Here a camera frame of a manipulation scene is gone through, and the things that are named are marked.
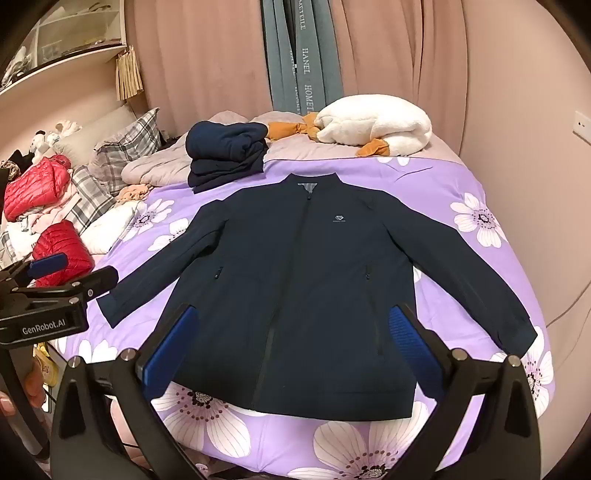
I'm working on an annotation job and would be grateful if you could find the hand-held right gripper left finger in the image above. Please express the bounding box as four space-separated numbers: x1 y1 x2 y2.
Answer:
48 305 204 480

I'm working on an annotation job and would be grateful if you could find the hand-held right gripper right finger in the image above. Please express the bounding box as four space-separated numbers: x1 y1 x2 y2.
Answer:
388 302 543 480

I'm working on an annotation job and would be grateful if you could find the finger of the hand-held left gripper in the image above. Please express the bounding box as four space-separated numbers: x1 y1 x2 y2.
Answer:
27 252 71 280
65 264 120 297

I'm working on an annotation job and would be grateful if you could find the navy zip jacket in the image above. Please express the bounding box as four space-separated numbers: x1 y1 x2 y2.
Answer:
96 172 539 422

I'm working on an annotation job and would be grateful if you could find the stack of folded navy clothes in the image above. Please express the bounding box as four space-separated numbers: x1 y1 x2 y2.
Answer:
185 120 269 193

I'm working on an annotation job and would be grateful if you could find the person's left hand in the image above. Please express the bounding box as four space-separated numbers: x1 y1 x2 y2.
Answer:
0 355 58 418

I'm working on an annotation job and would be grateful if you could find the red down jacket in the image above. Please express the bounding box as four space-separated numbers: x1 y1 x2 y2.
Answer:
31 220 95 288
4 154 74 221

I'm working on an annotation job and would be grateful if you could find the yellow patterned bag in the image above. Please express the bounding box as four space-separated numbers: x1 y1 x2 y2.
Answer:
33 342 60 388

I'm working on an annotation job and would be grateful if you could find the white cloth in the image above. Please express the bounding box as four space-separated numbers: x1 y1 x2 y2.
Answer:
81 200 141 256

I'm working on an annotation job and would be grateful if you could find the small plaid pillow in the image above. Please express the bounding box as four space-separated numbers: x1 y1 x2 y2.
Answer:
69 165 118 234

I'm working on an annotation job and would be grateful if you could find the peach cloth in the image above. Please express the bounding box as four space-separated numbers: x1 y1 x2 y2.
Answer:
115 183 154 205

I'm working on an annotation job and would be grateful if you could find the white plush toy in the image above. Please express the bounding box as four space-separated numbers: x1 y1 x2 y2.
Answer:
28 119 83 162

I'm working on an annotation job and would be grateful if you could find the purple floral blanket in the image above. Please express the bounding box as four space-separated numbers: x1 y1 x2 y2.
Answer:
48 156 557 480

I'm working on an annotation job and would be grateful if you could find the grey quilt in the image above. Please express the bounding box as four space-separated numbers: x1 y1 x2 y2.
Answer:
121 110 462 188

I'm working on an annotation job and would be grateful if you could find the large plaid pillow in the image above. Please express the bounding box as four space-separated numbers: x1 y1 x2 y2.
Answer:
88 107 163 181

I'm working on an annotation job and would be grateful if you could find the white pillow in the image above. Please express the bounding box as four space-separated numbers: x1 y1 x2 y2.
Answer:
54 102 137 155

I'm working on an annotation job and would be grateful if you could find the beige hanging fringe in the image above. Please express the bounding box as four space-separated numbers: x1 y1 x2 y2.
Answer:
115 45 145 101

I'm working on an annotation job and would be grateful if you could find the white plush duck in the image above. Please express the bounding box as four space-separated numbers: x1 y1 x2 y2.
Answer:
267 94 434 158

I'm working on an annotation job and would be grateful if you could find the pink curtain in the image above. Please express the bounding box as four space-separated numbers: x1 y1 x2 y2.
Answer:
127 0 467 153

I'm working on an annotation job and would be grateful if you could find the grey printed curtain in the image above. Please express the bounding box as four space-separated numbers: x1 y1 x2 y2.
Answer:
260 0 345 116

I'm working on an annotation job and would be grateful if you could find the white wall shelf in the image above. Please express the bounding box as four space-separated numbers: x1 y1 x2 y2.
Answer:
0 0 129 95

